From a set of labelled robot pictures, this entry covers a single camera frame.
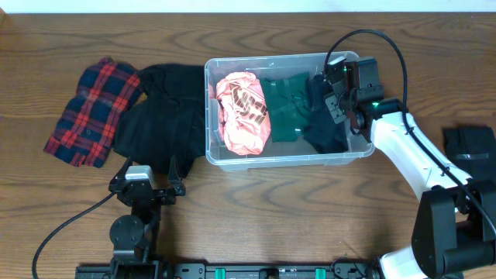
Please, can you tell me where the navy garment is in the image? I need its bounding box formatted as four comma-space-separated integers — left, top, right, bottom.
303, 74, 348, 154

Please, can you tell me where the large black folded garment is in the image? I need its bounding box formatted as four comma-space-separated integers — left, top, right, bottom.
113, 64, 205, 177

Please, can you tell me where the black taped folded garment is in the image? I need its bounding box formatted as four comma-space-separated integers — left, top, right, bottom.
443, 126, 495, 182

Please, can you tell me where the dark green garment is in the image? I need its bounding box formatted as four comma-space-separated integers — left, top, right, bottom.
260, 73, 311, 143

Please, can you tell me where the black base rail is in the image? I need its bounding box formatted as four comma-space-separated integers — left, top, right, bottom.
74, 261, 384, 279

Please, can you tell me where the pink folded garment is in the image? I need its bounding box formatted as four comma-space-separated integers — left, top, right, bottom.
208, 71, 271, 156

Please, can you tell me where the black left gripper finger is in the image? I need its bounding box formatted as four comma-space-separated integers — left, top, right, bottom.
167, 155, 184, 190
114, 157, 133, 181

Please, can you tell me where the clear plastic storage bin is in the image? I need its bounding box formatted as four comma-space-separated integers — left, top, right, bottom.
205, 53, 375, 171

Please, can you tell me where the red navy plaid shirt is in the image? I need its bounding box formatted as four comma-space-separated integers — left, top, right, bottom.
43, 58, 143, 167

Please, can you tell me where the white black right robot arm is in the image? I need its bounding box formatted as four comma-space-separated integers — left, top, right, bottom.
323, 56, 495, 278

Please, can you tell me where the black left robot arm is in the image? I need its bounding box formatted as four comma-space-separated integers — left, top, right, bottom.
108, 157, 186, 279

